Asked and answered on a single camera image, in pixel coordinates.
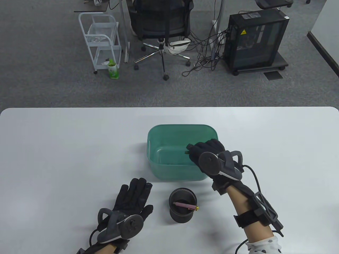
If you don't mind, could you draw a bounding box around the person's right hand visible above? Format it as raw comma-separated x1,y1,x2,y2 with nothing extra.
186,139,241,196

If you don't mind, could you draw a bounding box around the person's left hand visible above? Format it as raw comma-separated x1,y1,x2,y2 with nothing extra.
113,178,154,220

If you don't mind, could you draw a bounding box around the pink fountain pen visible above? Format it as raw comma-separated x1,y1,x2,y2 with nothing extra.
173,202,199,211

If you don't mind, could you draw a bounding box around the person's right forearm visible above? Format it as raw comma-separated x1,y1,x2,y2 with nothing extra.
228,184,274,244

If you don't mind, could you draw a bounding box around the person's left forearm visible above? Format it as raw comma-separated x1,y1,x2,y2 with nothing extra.
102,242,119,254

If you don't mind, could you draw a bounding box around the black white hand tracker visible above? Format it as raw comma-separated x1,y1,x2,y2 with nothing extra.
97,208,145,244
199,150,244,182

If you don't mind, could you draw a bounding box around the green plastic bin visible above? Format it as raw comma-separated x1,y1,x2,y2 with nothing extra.
147,124,220,182

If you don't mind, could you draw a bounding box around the black mesh pen holder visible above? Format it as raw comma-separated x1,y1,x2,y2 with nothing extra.
169,188,198,224

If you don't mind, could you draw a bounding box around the black floor outlet cover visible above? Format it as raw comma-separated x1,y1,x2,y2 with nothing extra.
264,71,283,81

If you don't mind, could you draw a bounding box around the white bag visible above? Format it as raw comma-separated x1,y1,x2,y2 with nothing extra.
164,38,191,55

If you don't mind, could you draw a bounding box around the black wheeled platform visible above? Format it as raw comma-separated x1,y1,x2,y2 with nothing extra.
229,50,289,76

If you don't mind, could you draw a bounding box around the black computer cabinet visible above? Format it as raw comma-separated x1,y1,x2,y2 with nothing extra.
223,8,290,71

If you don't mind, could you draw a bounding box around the white polka dot sleeve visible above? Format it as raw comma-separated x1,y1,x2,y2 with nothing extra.
245,235,282,254

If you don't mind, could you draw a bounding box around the white desk leg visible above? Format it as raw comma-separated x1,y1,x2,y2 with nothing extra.
120,0,131,63
212,0,223,51

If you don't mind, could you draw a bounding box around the green drink bottle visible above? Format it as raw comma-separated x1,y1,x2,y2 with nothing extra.
108,59,119,79

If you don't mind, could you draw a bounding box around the black mesh office chair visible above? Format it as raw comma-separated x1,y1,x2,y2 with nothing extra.
127,0,195,81

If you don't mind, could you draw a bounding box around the black chair base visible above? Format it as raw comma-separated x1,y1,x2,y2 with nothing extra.
255,0,294,10

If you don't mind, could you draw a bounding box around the white rolling cart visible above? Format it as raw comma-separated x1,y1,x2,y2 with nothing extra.
78,12,123,74

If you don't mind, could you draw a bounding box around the bundle of black floor cables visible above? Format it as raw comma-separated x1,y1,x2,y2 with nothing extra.
182,11,229,77

